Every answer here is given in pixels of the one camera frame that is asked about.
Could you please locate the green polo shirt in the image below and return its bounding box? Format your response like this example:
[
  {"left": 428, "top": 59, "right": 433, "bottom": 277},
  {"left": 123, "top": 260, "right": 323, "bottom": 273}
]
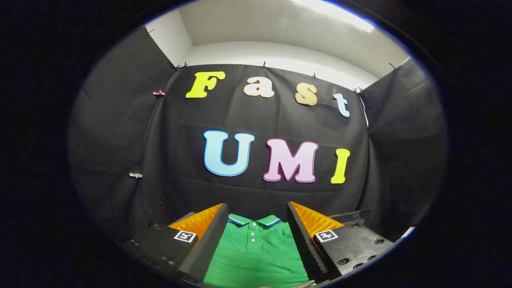
[{"left": 203, "top": 213, "right": 310, "bottom": 288}]

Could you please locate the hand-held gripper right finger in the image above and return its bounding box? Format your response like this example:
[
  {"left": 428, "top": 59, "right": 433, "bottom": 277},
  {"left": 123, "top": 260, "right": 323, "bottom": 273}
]
[{"left": 287, "top": 201, "right": 396, "bottom": 282}]

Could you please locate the dark glass washing machine lid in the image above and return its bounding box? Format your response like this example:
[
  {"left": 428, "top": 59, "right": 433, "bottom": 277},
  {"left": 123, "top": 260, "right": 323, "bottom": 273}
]
[{"left": 329, "top": 208, "right": 372, "bottom": 227}]

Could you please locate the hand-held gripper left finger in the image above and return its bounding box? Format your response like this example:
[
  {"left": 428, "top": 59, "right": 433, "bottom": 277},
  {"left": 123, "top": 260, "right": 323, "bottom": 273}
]
[{"left": 120, "top": 203, "right": 229, "bottom": 284}]

